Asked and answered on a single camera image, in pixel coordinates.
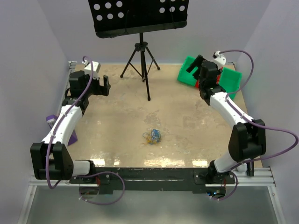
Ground green bin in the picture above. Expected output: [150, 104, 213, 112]
[177, 56, 199, 87]
[219, 68, 242, 93]

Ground coloured cable bundle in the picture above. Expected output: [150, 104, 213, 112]
[142, 127, 163, 146]

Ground red bin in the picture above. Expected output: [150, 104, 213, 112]
[195, 73, 221, 88]

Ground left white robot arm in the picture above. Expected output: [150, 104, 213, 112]
[30, 70, 111, 183]

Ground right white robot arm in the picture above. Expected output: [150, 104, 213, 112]
[186, 54, 266, 183]

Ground purple holder block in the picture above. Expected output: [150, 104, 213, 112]
[46, 114, 78, 146]

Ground black music stand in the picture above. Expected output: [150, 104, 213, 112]
[87, 0, 189, 101]

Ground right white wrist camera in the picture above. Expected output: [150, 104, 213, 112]
[211, 51, 227, 70]

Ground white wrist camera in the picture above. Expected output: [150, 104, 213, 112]
[83, 61, 101, 74]
[211, 51, 227, 70]

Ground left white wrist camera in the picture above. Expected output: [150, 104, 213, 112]
[83, 61, 101, 74]

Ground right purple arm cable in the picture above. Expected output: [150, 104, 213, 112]
[218, 49, 299, 171]

